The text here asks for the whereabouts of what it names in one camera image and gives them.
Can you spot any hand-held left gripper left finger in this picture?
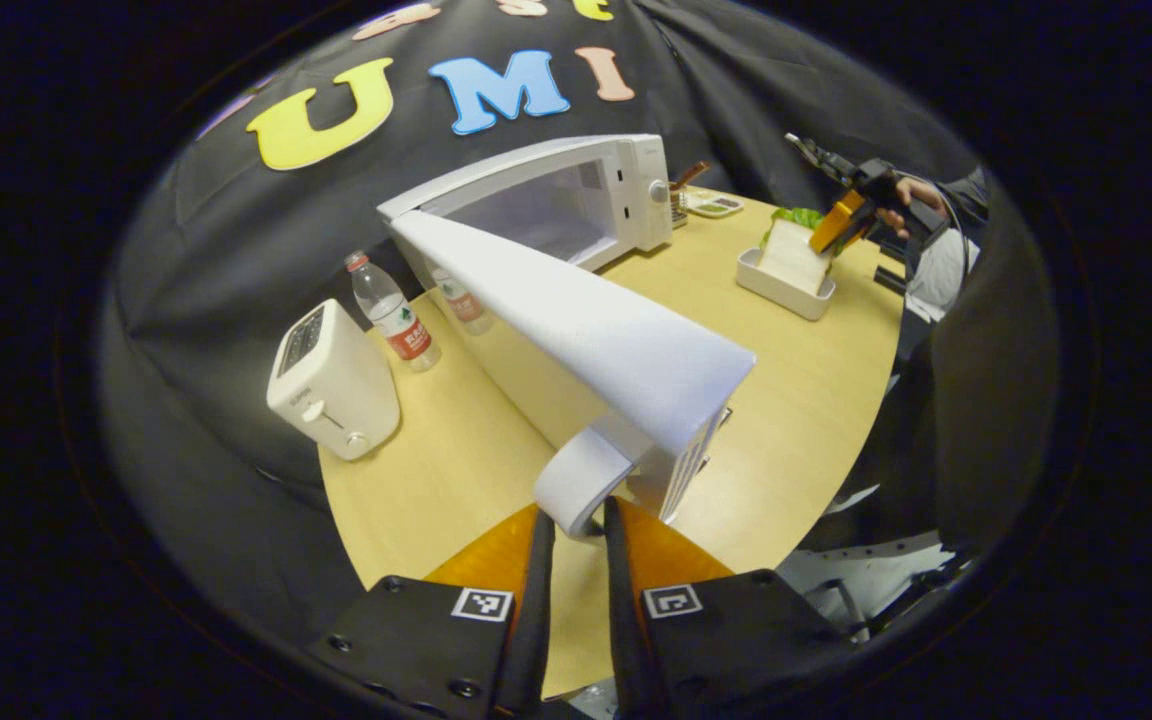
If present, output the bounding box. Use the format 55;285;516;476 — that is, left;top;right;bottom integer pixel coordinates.
311;503;557;720

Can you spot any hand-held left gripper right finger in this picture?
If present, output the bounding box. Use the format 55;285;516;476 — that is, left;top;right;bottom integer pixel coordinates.
603;497;857;720

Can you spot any sandwich with lettuce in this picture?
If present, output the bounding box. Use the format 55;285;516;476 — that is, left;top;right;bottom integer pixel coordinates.
758;206;835;297

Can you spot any white microwave oven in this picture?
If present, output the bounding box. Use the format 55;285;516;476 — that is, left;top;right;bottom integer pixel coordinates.
376;133;757;541

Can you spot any white rectangular tray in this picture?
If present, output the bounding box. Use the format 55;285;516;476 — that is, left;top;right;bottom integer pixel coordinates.
736;245;837;322

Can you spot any white grey cloth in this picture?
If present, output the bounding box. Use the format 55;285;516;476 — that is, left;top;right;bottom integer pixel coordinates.
904;228;982;323

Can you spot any person's dark clothing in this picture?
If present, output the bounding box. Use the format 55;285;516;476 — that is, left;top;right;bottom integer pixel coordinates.
816;170;1062;561

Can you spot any white toaster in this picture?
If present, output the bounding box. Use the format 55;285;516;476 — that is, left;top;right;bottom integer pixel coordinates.
266;298;402;462

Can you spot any clear water bottle red label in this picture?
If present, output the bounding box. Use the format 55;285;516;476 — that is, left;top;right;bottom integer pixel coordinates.
344;250;443;373

